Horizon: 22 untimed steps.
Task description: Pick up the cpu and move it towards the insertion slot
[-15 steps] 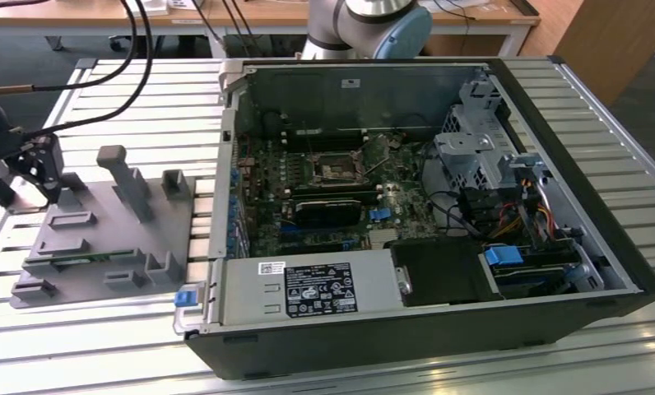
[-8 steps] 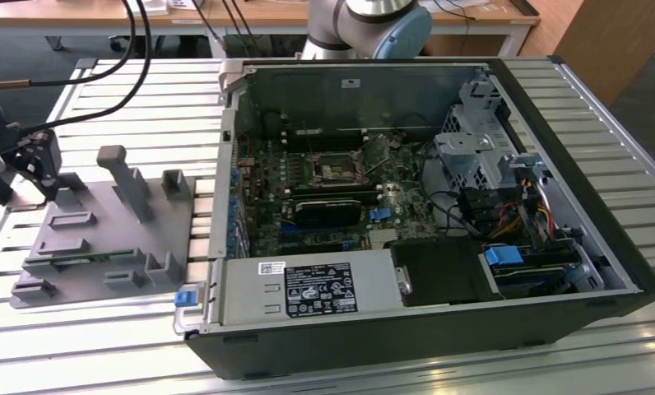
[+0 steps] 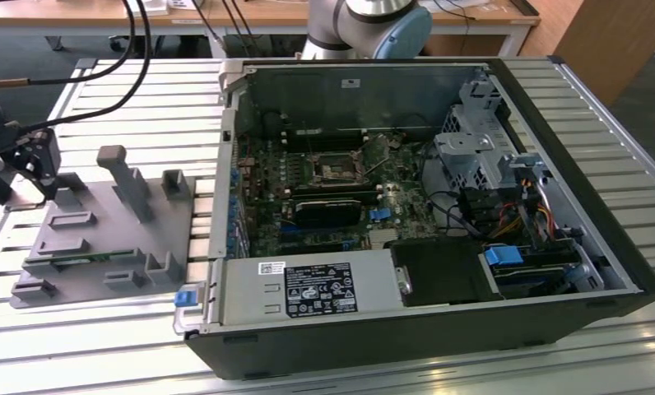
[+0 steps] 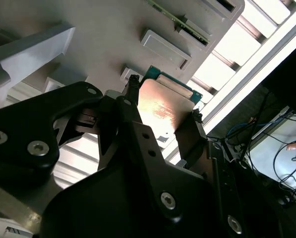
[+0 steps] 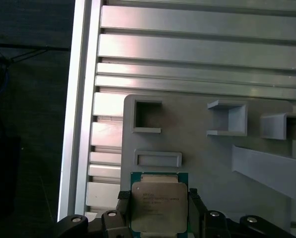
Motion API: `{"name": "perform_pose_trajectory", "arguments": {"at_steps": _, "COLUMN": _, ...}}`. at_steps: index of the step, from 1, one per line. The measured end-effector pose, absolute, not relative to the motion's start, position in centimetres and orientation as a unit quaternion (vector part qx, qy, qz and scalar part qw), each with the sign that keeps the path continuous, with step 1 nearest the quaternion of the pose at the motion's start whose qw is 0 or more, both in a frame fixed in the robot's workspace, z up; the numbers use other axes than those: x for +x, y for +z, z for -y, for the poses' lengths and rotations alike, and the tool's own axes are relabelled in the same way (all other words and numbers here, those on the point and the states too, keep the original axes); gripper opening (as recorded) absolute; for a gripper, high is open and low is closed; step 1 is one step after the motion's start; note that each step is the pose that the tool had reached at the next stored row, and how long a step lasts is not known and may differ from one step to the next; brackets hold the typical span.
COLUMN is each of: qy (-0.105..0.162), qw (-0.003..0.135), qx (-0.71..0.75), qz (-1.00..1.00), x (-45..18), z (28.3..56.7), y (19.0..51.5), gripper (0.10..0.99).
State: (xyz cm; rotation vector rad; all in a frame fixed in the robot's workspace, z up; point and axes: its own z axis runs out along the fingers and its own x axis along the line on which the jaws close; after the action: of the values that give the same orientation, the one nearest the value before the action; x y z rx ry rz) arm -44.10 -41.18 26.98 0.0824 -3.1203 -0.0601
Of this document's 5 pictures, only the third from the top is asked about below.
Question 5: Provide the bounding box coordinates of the black RAM slot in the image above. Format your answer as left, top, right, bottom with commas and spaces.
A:
291, 193, 378, 202
291, 186, 378, 195
283, 128, 362, 142
303, 139, 362, 151

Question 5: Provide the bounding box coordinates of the CPU socket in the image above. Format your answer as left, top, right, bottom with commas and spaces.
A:
309, 151, 372, 185

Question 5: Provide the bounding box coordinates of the grey parts rack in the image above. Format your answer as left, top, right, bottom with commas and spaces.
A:
10, 144, 198, 309

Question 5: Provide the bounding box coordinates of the green RAM stick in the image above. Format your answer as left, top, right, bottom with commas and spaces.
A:
23, 249, 142, 267

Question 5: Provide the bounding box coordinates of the wooden desk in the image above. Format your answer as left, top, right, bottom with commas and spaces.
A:
0, 0, 543, 58

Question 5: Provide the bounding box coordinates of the grey power supply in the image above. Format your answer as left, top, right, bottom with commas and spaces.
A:
209, 251, 406, 326

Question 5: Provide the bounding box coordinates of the black graphics card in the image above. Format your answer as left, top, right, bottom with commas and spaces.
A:
293, 199, 362, 228

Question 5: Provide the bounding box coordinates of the metal socket cover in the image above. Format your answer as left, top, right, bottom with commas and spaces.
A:
354, 132, 405, 177

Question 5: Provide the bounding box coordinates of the silver chipset heatsink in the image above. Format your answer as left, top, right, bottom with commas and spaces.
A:
370, 230, 401, 249

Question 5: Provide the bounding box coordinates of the green motherboard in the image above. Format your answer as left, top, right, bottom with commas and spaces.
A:
231, 131, 445, 256

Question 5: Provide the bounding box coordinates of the black PC case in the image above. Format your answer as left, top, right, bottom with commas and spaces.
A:
171, 55, 655, 382

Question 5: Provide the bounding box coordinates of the silver metal disk bay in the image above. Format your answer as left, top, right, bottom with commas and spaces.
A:
434, 80, 528, 194

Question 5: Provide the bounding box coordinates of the black plastic shroud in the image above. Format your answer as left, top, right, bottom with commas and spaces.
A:
386, 239, 500, 309

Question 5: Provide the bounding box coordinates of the blue disk carrier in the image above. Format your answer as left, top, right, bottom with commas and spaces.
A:
484, 245, 525, 269

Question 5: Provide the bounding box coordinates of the wooden cabinet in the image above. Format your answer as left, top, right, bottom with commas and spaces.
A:
552, 0, 655, 107

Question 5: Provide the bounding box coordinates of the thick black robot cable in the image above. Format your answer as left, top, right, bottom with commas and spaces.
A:
18, 0, 154, 129
24, 0, 139, 86

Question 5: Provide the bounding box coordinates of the black wire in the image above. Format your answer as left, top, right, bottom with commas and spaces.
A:
424, 188, 489, 236

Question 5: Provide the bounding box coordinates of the orange yellow wire bundle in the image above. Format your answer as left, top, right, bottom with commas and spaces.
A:
490, 196, 560, 240

